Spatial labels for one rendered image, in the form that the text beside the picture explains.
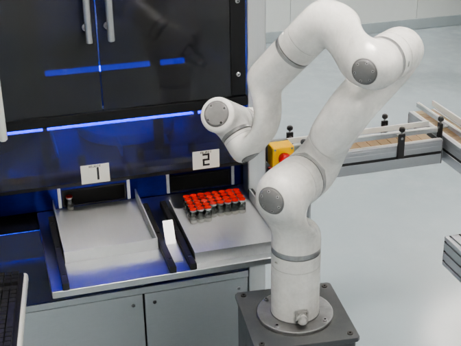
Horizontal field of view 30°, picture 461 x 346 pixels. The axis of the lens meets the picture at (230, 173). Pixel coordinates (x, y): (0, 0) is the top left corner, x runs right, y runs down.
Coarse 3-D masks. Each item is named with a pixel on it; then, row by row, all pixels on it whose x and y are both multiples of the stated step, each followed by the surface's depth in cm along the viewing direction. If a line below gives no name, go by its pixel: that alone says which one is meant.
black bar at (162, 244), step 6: (144, 204) 264; (150, 210) 260; (150, 216) 256; (156, 228) 249; (156, 234) 246; (162, 240) 242; (162, 246) 239; (162, 252) 238; (168, 252) 236; (168, 258) 233; (168, 264) 231; (174, 264) 230; (174, 270) 230
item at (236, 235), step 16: (256, 208) 264; (192, 224) 255; (208, 224) 254; (224, 224) 254; (240, 224) 254; (256, 224) 254; (192, 240) 246; (208, 240) 246; (224, 240) 246; (240, 240) 245; (256, 240) 245; (208, 256) 234; (224, 256) 236; (240, 256) 237
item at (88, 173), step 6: (84, 168) 254; (90, 168) 254; (96, 168) 255; (102, 168) 256; (108, 168) 256; (84, 174) 255; (90, 174) 255; (96, 174) 256; (102, 174) 256; (108, 174) 257; (84, 180) 255; (90, 180) 256; (96, 180) 256; (102, 180) 257; (108, 180) 258
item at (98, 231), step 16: (64, 208) 266; (80, 208) 266; (96, 208) 265; (112, 208) 265; (128, 208) 265; (144, 208) 258; (64, 224) 256; (80, 224) 256; (96, 224) 256; (112, 224) 255; (128, 224) 255; (144, 224) 255; (64, 240) 247; (80, 240) 247; (96, 240) 247; (112, 240) 246; (128, 240) 246; (144, 240) 239; (64, 256) 235; (80, 256) 236; (96, 256) 237; (112, 256) 239
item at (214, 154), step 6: (204, 150) 263; (210, 150) 263; (216, 150) 264; (192, 156) 262; (198, 156) 263; (204, 156) 263; (210, 156) 264; (216, 156) 264; (198, 162) 264; (204, 162) 264; (210, 162) 265; (216, 162) 265; (198, 168) 264; (204, 168) 265
